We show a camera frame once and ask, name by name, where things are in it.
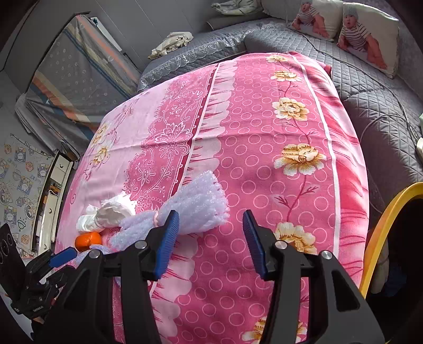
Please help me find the pink floral blanket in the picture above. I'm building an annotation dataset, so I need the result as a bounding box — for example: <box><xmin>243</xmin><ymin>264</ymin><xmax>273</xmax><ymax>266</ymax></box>
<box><xmin>54</xmin><ymin>52</ymin><xmax>370</xmax><ymax>344</ymax></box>

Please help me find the yellow rimmed bin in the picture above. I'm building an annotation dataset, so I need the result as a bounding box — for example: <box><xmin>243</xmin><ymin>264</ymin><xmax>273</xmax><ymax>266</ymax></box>
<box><xmin>358</xmin><ymin>182</ymin><xmax>423</xmax><ymax>298</ymax></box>

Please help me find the grey quilted sofa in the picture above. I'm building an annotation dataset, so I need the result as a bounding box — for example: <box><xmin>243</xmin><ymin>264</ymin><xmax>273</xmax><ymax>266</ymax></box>
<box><xmin>138</xmin><ymin>16</ymin><xmax>423</xmax><ymax>215</ymax></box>

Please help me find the folded printed mattress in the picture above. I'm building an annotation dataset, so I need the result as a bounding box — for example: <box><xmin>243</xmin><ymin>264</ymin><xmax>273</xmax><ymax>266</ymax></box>
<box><xmin>15</xmin><ymin>15</ymin><xmax>141</xmax><ymax>156</ymax></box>

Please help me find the cartoon printed sheet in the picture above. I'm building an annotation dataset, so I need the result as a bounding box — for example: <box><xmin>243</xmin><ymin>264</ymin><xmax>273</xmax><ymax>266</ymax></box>
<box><xmin>0</xmin><ymin>134</ymin><xmax>55</xmax><ymax>259</ymax></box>

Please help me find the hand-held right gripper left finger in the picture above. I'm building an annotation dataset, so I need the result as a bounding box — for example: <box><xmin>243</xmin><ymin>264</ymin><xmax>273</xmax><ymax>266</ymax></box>
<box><xmin>36</xmin><ymin>210</ymin><xmax>181</xmax><ymax>344</ymax></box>

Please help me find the tiger plush toy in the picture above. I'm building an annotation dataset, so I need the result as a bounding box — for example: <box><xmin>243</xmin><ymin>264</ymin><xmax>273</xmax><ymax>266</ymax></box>
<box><xmin>211</xmin><ymin>0</ymin><xmax>268</xmax><ymax>16</ymax></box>

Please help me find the white foam net bundle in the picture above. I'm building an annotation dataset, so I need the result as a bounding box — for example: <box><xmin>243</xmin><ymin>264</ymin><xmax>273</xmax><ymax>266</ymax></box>
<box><xmin>79</xmin><ymin>172</ymin><xmax>230</xmax><ymax>265</ymax></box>

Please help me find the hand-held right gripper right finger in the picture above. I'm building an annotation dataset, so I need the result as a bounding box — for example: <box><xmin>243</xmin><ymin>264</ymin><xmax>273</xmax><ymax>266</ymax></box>
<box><xmin>242</xmin><ymin>210</ymin><xmax>385</xmax><ymax>344</ymax></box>

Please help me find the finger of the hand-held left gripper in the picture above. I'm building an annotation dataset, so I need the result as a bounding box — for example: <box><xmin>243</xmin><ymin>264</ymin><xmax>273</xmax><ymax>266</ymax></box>
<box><xmin>36</xmin><ymin>267</ymin><xmax>72</xmax><ymax>299</ymax></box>
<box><xmin>27</xmin><ymin>247</ymin><xmax>79</xmax><ymax>276</ymax></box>

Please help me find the baby print pillow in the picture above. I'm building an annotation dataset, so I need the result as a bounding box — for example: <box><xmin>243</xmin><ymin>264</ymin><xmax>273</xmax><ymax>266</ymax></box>
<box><xmin>291</xmin><ymin>0</ymin><xmax>344</xmax><ymax>42</ymax></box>
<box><xmin>337</xmin><ymin>3</ymin><xmax>400</xmax><ymax>79</ymax></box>

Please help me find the crumpled beige cloth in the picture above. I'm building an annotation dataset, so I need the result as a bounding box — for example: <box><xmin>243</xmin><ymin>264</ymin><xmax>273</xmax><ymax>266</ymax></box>
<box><xmin>148</xmin><ymin>32</ymin><xmax>194</xmax><ymax>60</ymax></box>

